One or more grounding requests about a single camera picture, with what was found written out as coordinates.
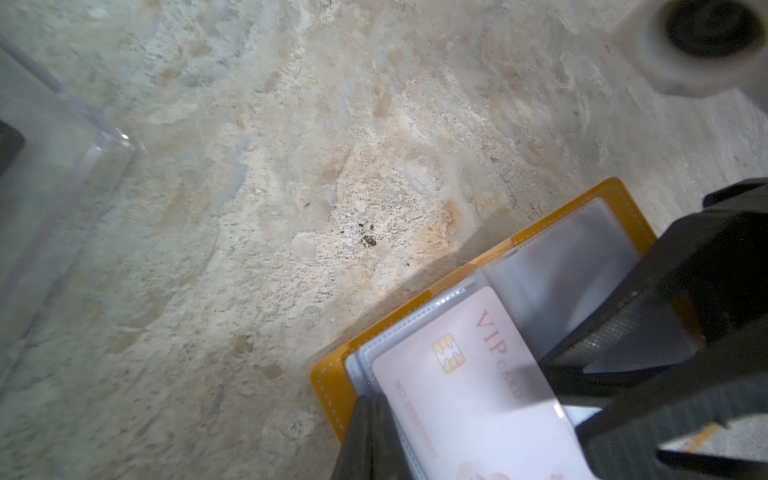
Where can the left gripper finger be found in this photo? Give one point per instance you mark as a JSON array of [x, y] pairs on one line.
[[371, 449]]

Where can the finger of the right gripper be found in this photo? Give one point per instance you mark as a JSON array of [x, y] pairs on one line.
[[726, 381], [712, 263]]

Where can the pink VIP card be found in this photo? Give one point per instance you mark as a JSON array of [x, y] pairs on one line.
[[472, 401]]

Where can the yellow leather card holder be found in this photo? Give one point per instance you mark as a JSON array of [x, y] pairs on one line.
[[550, 278]]

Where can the clear plastic card box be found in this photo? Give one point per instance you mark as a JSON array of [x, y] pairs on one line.
[[60, 162]]

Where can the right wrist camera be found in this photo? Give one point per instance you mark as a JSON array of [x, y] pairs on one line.
[[698, 49]]

